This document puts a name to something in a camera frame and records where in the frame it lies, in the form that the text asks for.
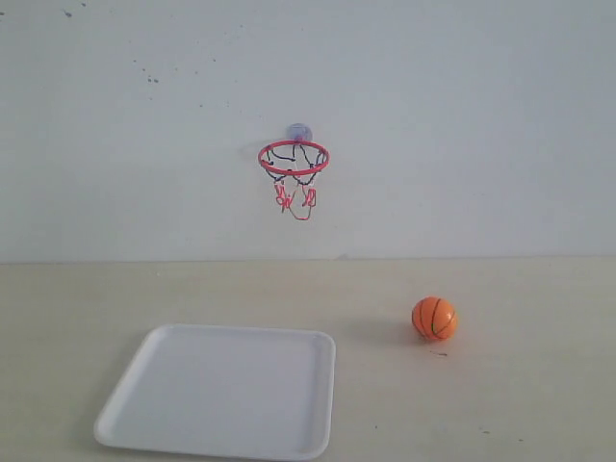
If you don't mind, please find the small orange basketball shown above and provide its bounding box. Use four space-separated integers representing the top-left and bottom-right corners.
411 296 458 342

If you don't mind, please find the white plastic tray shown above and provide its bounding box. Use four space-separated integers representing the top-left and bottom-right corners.
93 324 336 461

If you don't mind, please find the clear suction cup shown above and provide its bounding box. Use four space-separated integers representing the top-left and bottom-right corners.
286 123 313 141

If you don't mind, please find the red mini basketball hoop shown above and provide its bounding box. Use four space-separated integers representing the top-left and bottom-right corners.
257 140 331 221

